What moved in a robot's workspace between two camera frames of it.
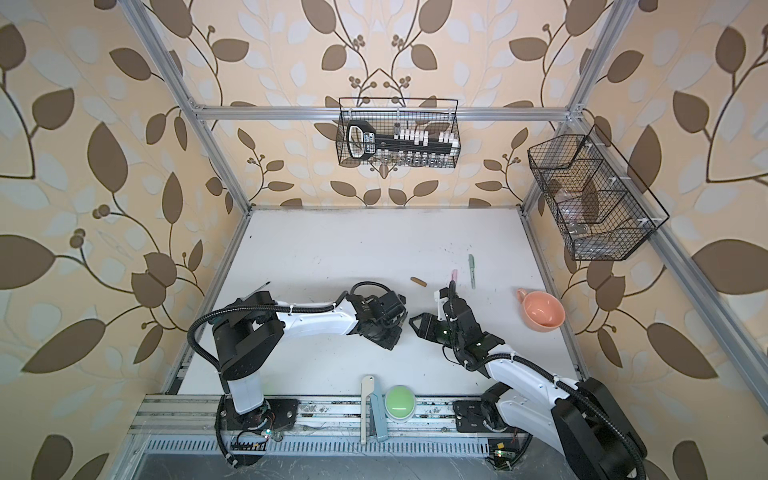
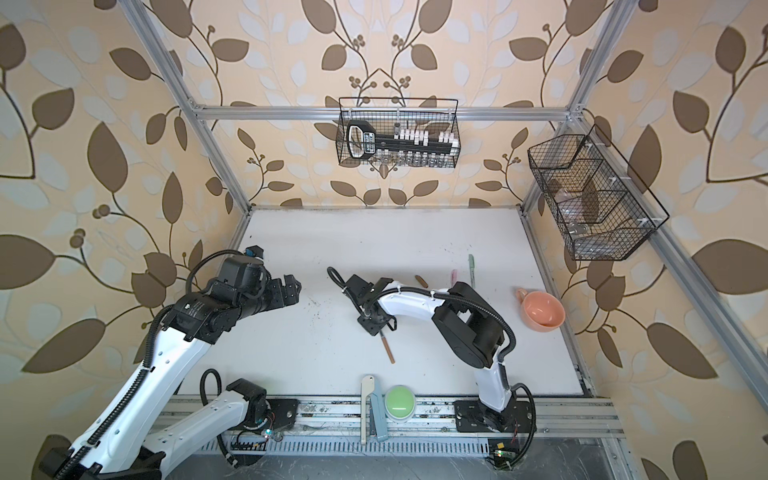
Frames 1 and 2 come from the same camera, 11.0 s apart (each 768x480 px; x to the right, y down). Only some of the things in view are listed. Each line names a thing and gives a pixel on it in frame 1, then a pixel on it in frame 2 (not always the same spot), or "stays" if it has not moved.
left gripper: (396, 339) -> (279, 298)
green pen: (471, 262) stays
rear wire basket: (392, 132) stays
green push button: (399, 402) stays
